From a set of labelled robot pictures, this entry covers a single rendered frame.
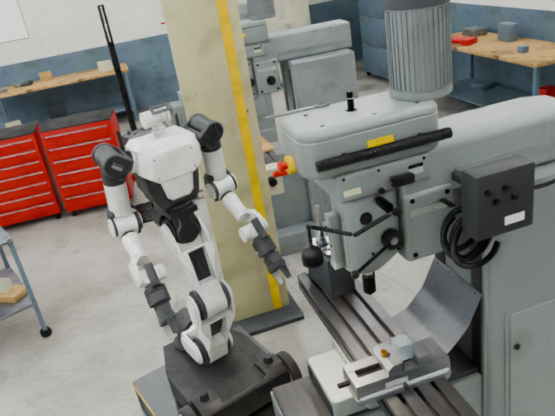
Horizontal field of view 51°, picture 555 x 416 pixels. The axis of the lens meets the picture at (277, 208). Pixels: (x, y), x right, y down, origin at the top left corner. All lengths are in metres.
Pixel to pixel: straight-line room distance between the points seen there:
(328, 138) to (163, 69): 9.21
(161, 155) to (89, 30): 8.45
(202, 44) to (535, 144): 2.00
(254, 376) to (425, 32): 1.73
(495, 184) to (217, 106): 2.13
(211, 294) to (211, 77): 1.44
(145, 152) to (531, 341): 1.65
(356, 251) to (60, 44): 9.18
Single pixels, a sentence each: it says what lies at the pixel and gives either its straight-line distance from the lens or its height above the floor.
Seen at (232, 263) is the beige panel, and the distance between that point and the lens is 3.92.
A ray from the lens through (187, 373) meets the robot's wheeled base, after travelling 2.98.
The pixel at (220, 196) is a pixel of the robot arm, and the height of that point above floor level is 1.41.
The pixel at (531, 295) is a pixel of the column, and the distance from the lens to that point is 2.34.
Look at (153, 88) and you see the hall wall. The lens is 10.88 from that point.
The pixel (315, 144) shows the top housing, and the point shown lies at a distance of 1.72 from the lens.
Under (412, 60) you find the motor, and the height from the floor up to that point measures 2.02.
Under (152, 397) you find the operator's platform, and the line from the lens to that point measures 3.18.
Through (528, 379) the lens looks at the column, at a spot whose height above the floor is 0.72.
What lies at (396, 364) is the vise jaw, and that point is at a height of 1.09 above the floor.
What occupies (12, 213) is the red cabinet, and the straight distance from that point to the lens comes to 6.78.
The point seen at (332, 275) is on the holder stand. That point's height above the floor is 1.10.
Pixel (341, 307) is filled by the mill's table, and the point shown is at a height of 0.99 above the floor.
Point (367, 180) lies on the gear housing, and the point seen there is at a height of 1.69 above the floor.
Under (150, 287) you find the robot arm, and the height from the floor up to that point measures 1.28.
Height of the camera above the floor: 2.42
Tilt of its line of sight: 25 degrees down
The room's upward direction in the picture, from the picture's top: 10 degrees counter-clockwise
